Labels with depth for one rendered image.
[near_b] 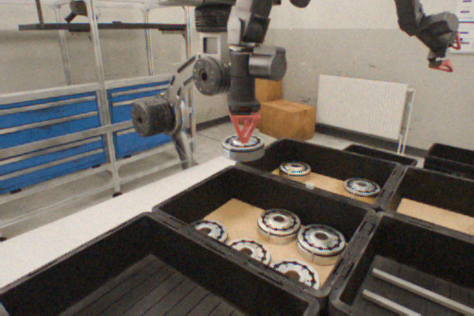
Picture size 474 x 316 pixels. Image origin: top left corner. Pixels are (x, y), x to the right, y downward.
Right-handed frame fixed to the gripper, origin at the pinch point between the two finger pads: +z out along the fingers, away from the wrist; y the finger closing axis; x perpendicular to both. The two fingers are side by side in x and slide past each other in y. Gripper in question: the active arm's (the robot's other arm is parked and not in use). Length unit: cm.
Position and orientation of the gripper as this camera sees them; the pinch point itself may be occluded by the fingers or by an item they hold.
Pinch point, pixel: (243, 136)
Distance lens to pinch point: 73.7
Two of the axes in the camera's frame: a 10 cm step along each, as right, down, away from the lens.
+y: -1.3, -3.4, 9.3
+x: -9.9, 0.5, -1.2
